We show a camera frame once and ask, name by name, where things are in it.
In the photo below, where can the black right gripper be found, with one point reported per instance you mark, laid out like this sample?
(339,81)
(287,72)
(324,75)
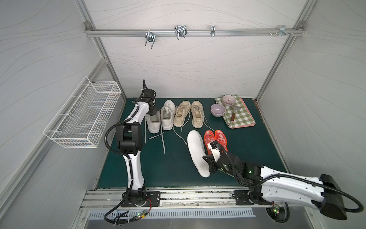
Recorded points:
(210,159)

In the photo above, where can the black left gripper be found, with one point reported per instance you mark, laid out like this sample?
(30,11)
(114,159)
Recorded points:
(153,108)

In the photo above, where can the beige sneaker with red insole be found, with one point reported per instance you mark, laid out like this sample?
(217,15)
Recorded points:
(199,118)

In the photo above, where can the white insole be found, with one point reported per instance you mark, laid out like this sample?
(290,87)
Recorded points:
(214,149)
(197,151)

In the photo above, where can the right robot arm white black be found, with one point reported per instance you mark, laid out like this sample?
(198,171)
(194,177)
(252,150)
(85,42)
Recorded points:
(269,186)

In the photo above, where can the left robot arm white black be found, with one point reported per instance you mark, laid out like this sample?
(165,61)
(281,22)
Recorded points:
(129,141)

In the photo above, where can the white vent grille strip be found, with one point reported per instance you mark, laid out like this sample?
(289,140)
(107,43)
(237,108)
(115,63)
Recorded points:
(208,213)

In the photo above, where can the metal hook clamp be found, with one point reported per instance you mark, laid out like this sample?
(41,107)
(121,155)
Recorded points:
(150,37)
(212,31)
(282,32)
(180,31)

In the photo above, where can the green white checkered cloth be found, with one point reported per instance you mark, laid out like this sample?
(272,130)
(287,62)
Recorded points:
(229,109)

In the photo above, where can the lilac ceramic bowl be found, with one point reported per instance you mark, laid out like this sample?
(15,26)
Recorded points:
(217,110)

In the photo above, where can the striped small ceramic bowl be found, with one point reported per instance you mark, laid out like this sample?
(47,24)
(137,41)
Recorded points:
(228,100)

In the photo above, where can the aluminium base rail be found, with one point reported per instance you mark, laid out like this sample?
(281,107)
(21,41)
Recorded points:
(170,197)

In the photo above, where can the wooden handled metal spatula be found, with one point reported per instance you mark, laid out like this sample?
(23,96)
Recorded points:
(235,109)

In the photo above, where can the white wire basket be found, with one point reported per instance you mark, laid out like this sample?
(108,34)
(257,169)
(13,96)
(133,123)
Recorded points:
(81,121)

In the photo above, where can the aluminium top rail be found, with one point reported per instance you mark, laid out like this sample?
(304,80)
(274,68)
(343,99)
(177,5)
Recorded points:
(190,32)

